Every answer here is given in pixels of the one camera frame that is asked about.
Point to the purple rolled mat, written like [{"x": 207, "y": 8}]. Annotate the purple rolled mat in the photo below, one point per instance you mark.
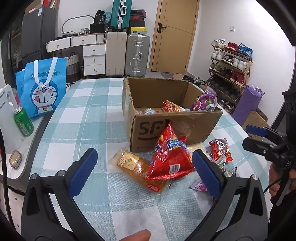
[{"x": 249, "y": 101}]

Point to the green soda can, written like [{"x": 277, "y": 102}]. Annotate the green soda can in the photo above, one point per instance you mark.
[{"x": 23, "y": 121}]

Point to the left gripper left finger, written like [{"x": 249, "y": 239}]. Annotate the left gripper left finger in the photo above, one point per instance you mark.
[{"x": 49, "y": 211}]

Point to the small earbud case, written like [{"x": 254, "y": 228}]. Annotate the small earbud case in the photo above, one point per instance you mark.
[{"x": 15, "y": 159}]

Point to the beige suitcase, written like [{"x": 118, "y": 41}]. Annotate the beige suitcase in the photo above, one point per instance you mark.
[{"x": 115, "y": 53}]

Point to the person's left hand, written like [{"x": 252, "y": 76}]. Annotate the person's left hand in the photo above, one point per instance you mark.
[{"x": 143, "y": 235}]

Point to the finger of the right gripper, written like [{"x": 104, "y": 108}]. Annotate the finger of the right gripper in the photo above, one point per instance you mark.
[
  {"x": 266, "y": 132},
  {"x": 270, "y": 152}
]

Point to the red triangular chip bag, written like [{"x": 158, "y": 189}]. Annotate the red triangular chip bag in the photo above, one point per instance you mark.
[{"x": 171, "y": 158}]

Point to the teal suitcase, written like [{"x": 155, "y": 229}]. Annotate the teal suitcase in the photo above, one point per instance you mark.
[{"x": 120, "y": 15}]

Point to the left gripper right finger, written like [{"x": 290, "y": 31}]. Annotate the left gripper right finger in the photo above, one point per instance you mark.
[{"x": 239, "y": 211}]

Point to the stacked shoe boxes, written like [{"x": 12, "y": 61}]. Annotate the stacked shoe boxes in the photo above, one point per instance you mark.
[{"x": 137, "y": 22}]

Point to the woven laundry basket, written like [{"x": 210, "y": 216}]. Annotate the woven laundry basket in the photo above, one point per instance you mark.
[{"x": 73, "y": 67}]

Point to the silver suitcase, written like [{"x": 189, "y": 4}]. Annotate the silver suitcase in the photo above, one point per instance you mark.
[{"x": 137, "y": 52}]

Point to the white drawer cabinet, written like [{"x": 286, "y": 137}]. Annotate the white drawer cabinet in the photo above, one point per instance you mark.
[{"x": 93, "y": 51}]

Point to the brown cardboard box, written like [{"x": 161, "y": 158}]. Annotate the brown cardboard box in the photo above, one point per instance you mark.
[{"x": 149, "y": 105}]

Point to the wooden shoe rack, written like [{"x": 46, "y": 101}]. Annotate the wooden shoe rack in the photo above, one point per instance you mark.
[{"x": 229, "y": 71}]

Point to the clear pastry packet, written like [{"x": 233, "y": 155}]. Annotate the clear pastry packet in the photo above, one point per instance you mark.
[{"x": 198, "y": 146}]

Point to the wooden door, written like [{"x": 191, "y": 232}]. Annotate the wooden door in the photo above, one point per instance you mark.
[{"x": 174, "y": 33}]

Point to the purple white snack bag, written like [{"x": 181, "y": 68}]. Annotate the purple white snack bag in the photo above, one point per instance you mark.
[{"x": 198, "y": 185}]

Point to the cardboard box on floor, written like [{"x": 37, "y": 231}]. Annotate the cardboard box on floor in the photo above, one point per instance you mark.
[{"x": 256, "y": 118}]

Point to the black refrigerator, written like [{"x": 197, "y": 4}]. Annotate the black refrigerator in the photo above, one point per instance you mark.
[{"x": 28, "y": 36}]

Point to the large white red noodle bag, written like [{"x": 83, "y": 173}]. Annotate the large white red noodle bag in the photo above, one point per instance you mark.
[{"x": 168, "y": 107}]

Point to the orange bread packet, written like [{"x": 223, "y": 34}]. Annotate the orange bread packet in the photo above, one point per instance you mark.
[{"x": 136, "y": 168}]

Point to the person's right hand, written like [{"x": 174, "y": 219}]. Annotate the person's right hand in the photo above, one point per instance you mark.
[{"x": 273, "y": 176}]

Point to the red Oreo cookie packet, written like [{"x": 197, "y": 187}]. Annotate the red Oreo cookie packet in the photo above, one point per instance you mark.
[{"x": 220, "y": 147}]

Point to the blue Doraemon tote bag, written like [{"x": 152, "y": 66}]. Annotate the blue Doraemon tote bag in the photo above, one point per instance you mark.
[{"x": 42, "y": 85}]

